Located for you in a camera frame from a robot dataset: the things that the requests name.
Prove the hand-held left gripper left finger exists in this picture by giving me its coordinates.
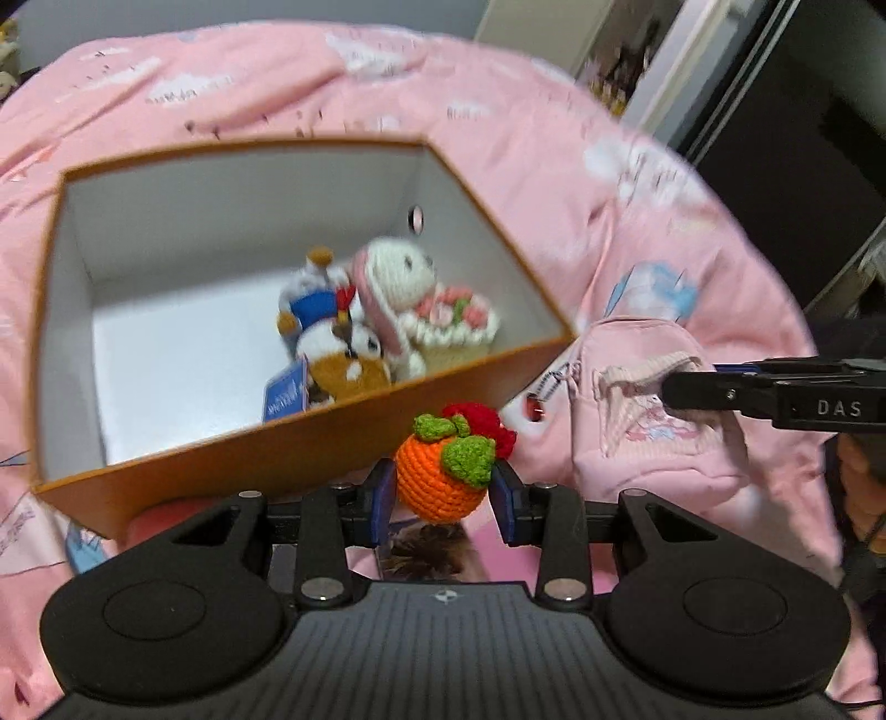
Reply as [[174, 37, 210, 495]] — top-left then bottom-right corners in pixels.
[[173, 460, 399, 610]]

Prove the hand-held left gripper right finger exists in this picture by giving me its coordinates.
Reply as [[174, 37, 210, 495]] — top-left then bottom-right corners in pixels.
[[488, 458, 721, 610]]

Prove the white door frame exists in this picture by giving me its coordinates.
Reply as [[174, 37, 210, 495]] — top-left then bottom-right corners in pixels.
[[623, 0, 797, 146]]

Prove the person's right hand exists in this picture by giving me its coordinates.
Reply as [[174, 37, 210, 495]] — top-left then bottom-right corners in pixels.
[[837, 474, 886, 544]]

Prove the brown white crochet dog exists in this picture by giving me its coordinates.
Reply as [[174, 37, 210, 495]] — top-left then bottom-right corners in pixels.
[[294, 322, 394, 406]]

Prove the white crochet bunny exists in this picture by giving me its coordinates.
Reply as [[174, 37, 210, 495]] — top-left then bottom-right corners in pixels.
[[349, 237, 444, 382]]

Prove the cluttered shelf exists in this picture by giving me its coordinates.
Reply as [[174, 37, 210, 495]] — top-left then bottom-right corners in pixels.
[[585, 0, 683, 115]]

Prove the blue white duck doll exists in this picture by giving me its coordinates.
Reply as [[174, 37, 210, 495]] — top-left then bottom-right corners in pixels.
[[277, 245, 357, 340]]

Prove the orange crochet fruit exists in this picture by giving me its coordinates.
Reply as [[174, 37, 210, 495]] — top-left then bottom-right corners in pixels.
[[393, 413, 498, 523]]

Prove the pink mini backpack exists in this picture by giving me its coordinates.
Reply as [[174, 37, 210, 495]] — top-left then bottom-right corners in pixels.
[[564, 317, 750, 503]]

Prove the pink printed blanket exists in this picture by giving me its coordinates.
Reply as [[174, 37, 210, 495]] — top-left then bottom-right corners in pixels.
[[0, 20, 866, 707]]

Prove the blue paper tag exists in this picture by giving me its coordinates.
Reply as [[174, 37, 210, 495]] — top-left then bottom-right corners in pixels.
[[261, 356, 311, 425]]

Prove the orange cardboard box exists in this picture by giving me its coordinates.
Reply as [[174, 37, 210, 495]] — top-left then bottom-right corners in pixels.
[[31, 136, 577, 541]]

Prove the red crochet toy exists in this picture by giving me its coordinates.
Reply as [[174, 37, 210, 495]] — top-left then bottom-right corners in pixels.
[[441, 403, 519, 461]]

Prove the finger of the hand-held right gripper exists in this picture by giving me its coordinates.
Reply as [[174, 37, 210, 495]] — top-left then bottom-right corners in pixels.
[[713, 358, 873, 379], [661, 372, 780, 420]]

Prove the red white keychain charm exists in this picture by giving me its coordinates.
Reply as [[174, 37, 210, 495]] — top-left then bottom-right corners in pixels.
[[522, 370, 579, 425]]

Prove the crochet flower basket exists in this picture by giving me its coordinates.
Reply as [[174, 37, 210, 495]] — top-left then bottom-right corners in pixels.
[[405, 285, 501, 375]]

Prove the printed photo card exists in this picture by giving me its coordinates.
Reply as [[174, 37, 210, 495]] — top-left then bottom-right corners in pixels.
[[377, 522, 489, 583]]

